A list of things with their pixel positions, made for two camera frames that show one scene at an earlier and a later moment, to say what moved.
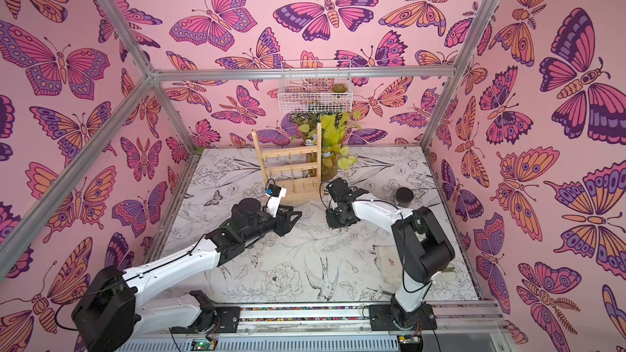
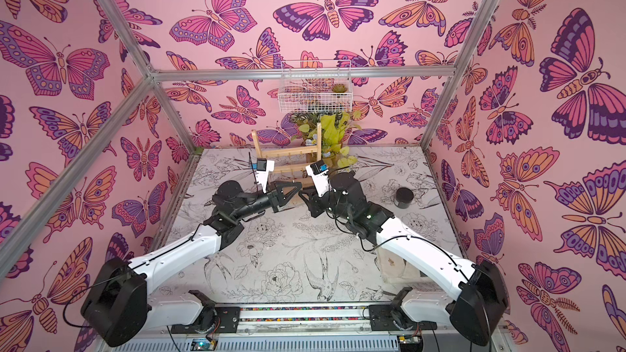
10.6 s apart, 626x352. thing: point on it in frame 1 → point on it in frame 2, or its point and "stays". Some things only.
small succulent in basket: (339, 88) stays
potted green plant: (334, 127) stays
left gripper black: (281, 220) → (276, 200)
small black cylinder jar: (404, 195) stays
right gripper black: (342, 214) → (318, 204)
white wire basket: (315, 86) stays
